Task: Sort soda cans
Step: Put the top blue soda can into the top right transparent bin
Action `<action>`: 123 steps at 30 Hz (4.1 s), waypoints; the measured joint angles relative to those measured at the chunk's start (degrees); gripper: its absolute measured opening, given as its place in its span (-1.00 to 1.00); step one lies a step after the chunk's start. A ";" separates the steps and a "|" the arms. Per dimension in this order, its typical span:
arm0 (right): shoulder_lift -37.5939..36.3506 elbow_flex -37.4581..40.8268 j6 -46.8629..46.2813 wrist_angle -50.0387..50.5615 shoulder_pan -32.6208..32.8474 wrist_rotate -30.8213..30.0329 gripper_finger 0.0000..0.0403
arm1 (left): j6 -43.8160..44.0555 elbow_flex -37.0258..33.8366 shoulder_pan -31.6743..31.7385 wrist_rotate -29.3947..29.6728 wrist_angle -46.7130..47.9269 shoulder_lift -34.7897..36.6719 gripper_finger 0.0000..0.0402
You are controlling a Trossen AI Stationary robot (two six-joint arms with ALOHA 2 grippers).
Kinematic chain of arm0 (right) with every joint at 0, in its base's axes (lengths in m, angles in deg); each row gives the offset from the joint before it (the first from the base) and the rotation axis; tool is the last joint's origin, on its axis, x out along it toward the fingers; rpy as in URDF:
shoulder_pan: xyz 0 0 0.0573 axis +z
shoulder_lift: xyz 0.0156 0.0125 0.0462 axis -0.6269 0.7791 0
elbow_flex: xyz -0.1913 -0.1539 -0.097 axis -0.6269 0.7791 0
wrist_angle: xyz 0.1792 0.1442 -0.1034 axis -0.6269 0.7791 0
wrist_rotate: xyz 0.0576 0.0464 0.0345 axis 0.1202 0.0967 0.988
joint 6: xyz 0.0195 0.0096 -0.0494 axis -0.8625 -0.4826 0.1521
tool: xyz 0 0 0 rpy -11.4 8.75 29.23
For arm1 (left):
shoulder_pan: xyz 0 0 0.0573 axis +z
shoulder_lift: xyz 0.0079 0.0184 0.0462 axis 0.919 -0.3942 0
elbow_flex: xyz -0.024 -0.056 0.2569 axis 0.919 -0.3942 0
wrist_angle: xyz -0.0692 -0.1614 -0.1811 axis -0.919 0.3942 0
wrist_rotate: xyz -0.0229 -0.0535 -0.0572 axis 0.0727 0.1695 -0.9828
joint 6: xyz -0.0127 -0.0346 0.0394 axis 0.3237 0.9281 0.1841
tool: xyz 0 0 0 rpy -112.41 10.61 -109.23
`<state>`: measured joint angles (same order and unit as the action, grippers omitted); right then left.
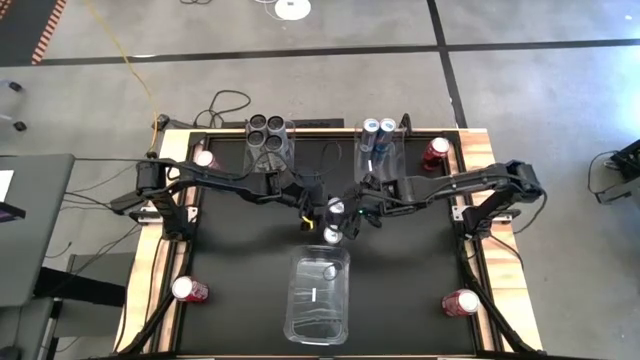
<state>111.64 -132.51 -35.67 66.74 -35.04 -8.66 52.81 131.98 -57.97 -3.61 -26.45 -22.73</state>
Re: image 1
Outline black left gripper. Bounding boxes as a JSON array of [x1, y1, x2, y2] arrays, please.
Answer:
[[277, 177, 330, 235]]

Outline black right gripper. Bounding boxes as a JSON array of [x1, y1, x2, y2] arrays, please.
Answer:
[[342, 182, 399, 242]]

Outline clear plastic storage bin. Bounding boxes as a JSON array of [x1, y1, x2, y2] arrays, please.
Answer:
[[282, 244, 351, 346], [353, 119, 406, 184], [243, 117, 297, 176]]

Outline red Coca-Cola can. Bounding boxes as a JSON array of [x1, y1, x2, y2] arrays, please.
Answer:
[[171, 276, 210, 305], [440, 288, 482, 318], [421, 135, 453, 172], [193, 148, 221, 171]]

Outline black power strip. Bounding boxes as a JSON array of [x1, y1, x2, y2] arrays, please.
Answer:
[[222, 117, 346, 130]]

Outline white round disc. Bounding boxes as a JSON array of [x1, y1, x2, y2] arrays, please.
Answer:
[[273, 0, 312, 22]]

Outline grey desk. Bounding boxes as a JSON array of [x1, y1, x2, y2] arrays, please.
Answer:
[[0, 153, 76, 309]]

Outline black equipment stand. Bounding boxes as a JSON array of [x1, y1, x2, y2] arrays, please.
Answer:
[[594, 138, 640, 205]]

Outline dark flat device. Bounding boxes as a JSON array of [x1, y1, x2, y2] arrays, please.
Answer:
[[0, 201, 27, 224]]

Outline chair base with casters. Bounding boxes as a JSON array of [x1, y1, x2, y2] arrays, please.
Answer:
[[0, 78, 29, 134]]

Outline white paper sheet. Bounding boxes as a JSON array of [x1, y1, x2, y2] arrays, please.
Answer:
[[0, 169, 15, 204]]

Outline black mat with striped edge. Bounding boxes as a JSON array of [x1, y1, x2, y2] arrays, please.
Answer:
[[0, 0, 68, 66]]

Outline black cable bundle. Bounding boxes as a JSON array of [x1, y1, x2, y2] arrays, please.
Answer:
[[192, 89, 252, 132]]

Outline wooden table frame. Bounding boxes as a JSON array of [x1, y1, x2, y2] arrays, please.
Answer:
[[113, 127, 545, 360]]

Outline black frame strut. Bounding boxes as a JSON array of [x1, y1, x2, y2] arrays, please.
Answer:
[[119, 279, 187, 356], [462, 259, 539, 356]]

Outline yellow cable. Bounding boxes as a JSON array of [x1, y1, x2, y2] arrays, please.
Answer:
[[82, 0, 160, 154]]

